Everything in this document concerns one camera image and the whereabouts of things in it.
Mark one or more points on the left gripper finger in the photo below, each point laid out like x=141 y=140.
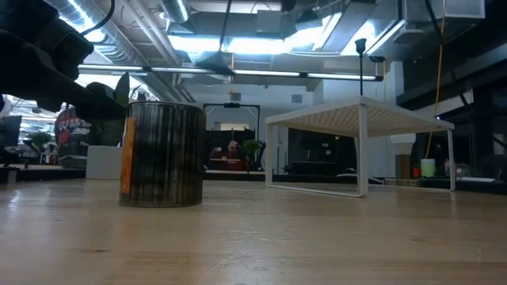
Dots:
x=99 y=109
x=102 y=91

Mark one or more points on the silver tin candle orange tag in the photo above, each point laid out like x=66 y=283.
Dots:
x=166 y=158

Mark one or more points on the black candlestick holder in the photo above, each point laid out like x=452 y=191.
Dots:
x=360 y=45
x=216 y=65

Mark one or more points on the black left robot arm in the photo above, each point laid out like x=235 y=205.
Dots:
x=12 y=47

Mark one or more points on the person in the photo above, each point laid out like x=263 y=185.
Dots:
x=73 y=130
x=231 y=158

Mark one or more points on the green plant in white pot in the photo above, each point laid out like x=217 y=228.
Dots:
x=103 y=162

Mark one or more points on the small green plant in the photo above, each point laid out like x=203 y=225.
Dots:
x=251 y=146
x=39 y=138

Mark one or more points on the long ceiling light bar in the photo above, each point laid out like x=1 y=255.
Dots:
x=277 y=73

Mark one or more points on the white perforated shelf riser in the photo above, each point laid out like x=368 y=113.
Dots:
x=361 y=150

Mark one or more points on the small red container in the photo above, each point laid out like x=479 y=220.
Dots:
x=416 y=173

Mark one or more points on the pale green cup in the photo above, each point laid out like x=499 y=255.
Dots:
x=428 y=168

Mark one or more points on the black aluminium frame rails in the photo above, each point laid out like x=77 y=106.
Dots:
x=47 y=175

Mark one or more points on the black metal gantry frame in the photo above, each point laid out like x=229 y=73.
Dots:
x=231 y=105

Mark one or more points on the black aluminium frame rail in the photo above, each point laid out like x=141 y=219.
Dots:
x=237 y=176

